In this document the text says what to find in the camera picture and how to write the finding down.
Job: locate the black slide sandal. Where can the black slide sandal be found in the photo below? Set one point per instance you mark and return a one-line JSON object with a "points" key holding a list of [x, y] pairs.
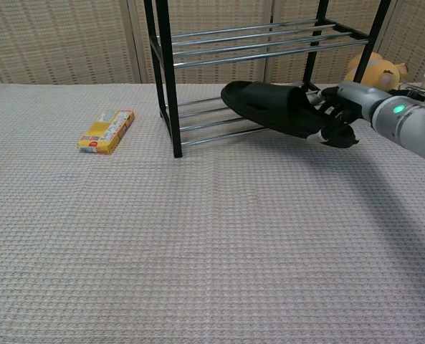
{"points": [[269, 105]]}

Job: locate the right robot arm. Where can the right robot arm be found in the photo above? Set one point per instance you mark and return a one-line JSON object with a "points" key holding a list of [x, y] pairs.
{"points": [[409, 125]]}

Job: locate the yellow plush toy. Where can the yellow plush toy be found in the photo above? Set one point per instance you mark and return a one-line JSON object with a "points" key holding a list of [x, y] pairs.
{"points": [[377, 70]]}

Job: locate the yellow cardboard box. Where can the yellow cardboard box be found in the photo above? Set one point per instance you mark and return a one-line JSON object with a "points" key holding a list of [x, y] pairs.
{"points": [[104, 134]]}

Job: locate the black metal shoe rack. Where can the black metal shoe rack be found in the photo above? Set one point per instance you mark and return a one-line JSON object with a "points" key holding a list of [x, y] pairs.
{"points": [[167, 71]]}

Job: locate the woven folding screen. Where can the woven folding screen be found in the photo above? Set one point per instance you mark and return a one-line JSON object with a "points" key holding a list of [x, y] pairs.
{"points": [[61, 39]]}

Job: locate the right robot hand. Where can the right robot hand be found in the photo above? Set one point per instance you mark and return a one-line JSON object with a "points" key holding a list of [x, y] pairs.
{"points": [[355, 96]]}

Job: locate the beige woven tablecloth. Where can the beige woven tablecloth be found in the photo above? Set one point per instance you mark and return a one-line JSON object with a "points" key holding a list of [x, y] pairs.
{"points": [[162, 233]]}

